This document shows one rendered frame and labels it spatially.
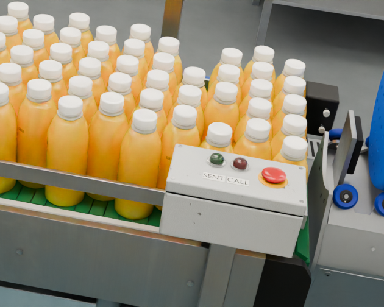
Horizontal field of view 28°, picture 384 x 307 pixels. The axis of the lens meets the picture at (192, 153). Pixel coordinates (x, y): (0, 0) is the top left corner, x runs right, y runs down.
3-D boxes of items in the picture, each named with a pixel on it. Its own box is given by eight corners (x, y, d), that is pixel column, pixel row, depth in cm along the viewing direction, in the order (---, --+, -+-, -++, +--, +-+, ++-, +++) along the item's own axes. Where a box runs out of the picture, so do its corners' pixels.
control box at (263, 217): (291, 259, 112) (307, 204, 107) (158, 234, 113) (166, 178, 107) (292, 217, 121) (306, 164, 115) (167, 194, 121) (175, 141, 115)
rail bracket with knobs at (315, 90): (328, 148, 159) (341, 106, 153) (294, 142, 159) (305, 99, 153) (326, 124, 167) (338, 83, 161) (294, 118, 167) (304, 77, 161)
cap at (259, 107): (264, 105, 134) (266, 96, 133) (273, 117, 131) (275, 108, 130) (244, 106, 132) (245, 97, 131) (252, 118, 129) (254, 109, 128)
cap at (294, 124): (299, 137, 126) (302, 128, 125) (278, 129, 128) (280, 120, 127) (308, 128, 129) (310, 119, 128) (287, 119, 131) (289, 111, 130)
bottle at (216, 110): (185, 167, 145) (199, 86, 135) (217, 162, 148) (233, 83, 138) (202, 189, 140) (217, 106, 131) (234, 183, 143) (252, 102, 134)
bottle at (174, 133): (163, 186, 139) (175, 103, 130) (196, 200, 137) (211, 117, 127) (144, 205, 134) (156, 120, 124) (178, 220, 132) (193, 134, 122)
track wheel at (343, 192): (361, 186, 133) (358, 186, 135) (336, 181, 133) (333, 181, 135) (356, 211, 133) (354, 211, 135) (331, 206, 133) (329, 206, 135)
